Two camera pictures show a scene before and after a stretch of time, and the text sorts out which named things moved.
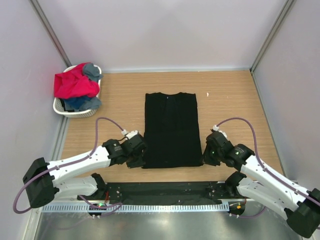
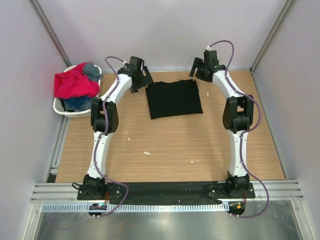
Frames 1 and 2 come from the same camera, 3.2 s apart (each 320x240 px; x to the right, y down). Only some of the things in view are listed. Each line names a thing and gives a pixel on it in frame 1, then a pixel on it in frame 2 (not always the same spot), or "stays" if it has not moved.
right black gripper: x=206 y=159 to x=197 y=63
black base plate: x=163 y=193 stays
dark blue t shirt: x=82 y=103 stays
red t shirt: x=74 y=83 stays
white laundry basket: x=59 y=107 stays
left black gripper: x=139 y=162 to x=146 y=80
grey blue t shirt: x=92 y=71 stays
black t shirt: x=172 y=131 to x=167 y=100
